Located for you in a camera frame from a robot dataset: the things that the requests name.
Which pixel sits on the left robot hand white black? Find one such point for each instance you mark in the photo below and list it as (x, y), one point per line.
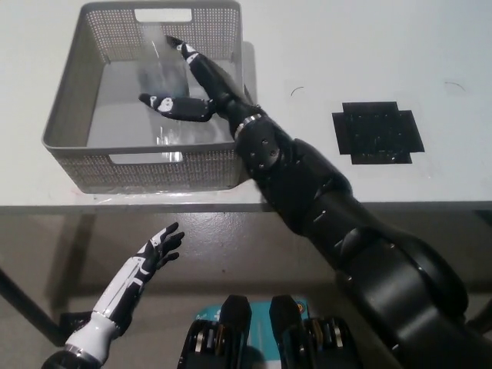
(127, 288)

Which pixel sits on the thin dark curved strand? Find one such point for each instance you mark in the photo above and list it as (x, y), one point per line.
(455, 85)
(296, 90)

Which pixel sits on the clear plastic water bottle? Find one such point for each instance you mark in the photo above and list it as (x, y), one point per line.
(165, 73)

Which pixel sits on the clear tape strip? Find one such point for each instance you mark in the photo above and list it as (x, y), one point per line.
(153, 196)

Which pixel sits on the black tape patch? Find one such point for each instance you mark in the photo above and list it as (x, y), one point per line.
(376, 132)

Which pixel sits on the grey perforated plastic basket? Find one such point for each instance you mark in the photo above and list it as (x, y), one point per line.
(69, 115)

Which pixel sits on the black metal table leg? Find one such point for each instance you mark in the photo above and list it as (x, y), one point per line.
(27, 303)

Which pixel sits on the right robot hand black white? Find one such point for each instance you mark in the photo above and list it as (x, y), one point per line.
(215, 84)

